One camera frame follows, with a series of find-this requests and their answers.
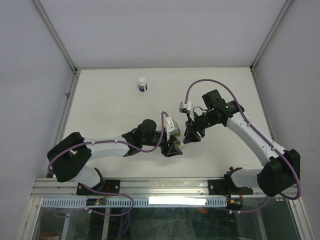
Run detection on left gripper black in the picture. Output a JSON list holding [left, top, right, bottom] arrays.
[[141, 132, 183, 156]]

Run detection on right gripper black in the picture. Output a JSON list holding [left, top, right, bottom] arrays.
[[183, 109, 218, 144]]

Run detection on clear jar orange pills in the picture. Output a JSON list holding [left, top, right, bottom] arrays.
[[174, 141, 185, 151]]

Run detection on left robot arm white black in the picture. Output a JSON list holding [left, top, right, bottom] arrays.
[[46, 119, 183, 195]]

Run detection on white blue pill bottle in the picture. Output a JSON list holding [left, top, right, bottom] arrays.
[[138, 77, 148, 92]]

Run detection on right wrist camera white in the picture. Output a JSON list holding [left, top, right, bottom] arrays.
[[179, 100, 194, 121]]

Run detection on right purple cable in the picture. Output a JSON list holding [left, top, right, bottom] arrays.
[[186, 79, 302, 215]]

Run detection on purple cable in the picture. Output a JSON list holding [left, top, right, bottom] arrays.
[[47, 111, 171, 195], [186, 79, 302, 215]]

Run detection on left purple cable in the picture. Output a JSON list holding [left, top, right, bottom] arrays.
[[47, 111, 171, 195]]

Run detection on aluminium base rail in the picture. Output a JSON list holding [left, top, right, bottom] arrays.
[[29, 176, 300, 200]]

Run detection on white slotted cable duct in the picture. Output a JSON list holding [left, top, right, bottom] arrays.
[[41, 196, 227, 209]]

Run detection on right aluminium frame post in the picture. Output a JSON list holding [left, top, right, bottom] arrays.
[[249, 0, 295, 72]]

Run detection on aluminium frame post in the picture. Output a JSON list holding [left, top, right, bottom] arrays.
[[31, 0, 78, 73], [249, 0, 295, 72]]

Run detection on left aluminium frame post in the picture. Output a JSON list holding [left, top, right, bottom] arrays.
[[31, 0, 78, 73]]

